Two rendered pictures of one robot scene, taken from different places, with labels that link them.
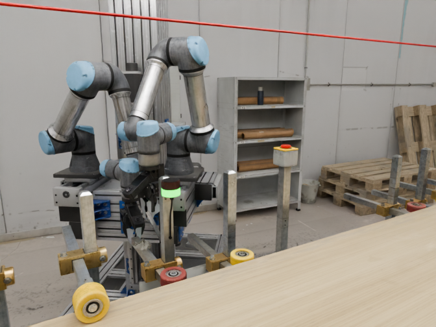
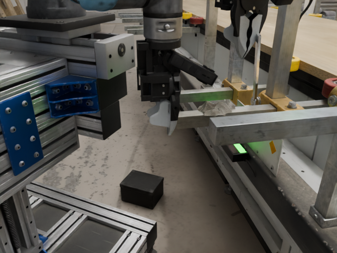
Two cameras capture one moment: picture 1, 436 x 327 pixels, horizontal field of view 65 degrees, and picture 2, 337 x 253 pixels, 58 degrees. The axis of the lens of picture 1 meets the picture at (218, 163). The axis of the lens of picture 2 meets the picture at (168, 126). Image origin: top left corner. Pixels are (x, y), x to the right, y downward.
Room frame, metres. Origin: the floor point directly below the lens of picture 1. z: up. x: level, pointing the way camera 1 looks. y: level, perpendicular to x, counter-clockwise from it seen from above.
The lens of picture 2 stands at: (1.12, 0.93, 1.14)
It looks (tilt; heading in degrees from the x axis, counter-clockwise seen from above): 27 degrees down; 288
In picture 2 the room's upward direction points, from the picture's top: straight up
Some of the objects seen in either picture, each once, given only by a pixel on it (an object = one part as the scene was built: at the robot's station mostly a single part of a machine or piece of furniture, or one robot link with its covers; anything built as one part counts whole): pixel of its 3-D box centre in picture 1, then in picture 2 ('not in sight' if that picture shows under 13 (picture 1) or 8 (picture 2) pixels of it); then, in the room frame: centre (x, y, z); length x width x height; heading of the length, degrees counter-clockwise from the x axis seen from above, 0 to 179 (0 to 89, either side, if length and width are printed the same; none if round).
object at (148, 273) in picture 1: (162, 268); (279, 108); (1.08, 0.19, 0.85); 0.13 x 0.06 x 0.05; 120
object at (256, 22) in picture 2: (155, 209); (244, 33); (1.18, 0.23, 1.02); 0.06 x 0.03 x 0.09; 140
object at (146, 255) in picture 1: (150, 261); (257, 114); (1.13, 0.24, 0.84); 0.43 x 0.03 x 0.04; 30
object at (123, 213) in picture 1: (131, 209); (159, 69); (1.33, 0.36, 0.96); 0.09 x 0.08 x 0.12; 30
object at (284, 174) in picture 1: (283, 217); (210, 35); (1.35, -0.27, 0.93); 0.05 x 0.05 x 0.45; 30
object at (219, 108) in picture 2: (142, 243); (217, 106); (1.22, 0.29, 0.87); 0.09 x 0.07 x 0.02; 30
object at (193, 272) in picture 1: (174, 285); (254, 133); (1.13, 0.16, 0.75); 0.26 x 0.01 x 0.10; 120
